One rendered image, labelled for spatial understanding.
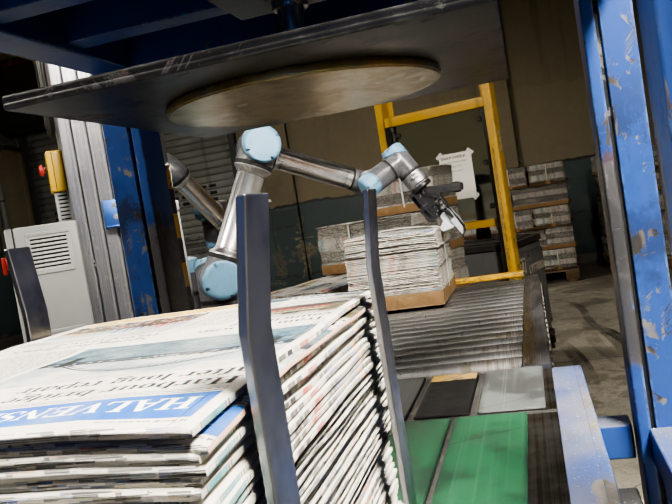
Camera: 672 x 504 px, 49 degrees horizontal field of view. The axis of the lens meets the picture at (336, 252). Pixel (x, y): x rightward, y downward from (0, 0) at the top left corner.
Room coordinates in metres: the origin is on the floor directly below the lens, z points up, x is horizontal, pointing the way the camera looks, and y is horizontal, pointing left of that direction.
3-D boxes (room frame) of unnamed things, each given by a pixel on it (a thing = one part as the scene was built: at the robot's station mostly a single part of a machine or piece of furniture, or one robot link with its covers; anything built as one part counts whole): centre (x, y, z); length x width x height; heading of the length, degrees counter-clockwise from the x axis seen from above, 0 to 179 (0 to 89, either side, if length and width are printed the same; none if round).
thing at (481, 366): (1.46, -0.10, 0.77); 0.47 x 0.05 x 0.05; 75
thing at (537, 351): (1.96, -0.50, 0.74); 1.34 x 0.05 x 0.12; 165
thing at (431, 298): (2.30, -0.18, 0.83); 0.29 x 0.16 x 0.04; 75
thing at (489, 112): (4.29, -0.99, 0.97); 0.09 x 0.09 x 1.75; 57
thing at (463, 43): (1.04, 0.01, 1.30); 0.55 x 0.55 x 0.03; 75
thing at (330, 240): (3.61, -0.15, 0.95); 0.38 x 0.29 x 0.23; 56
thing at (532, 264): (4.79, -0.91, 0.40); 0.69 x 0.55 x 0.80; 57
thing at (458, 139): (4.49, -0.72, 1.28); 0.57 x 0.01 x 0.65; 57
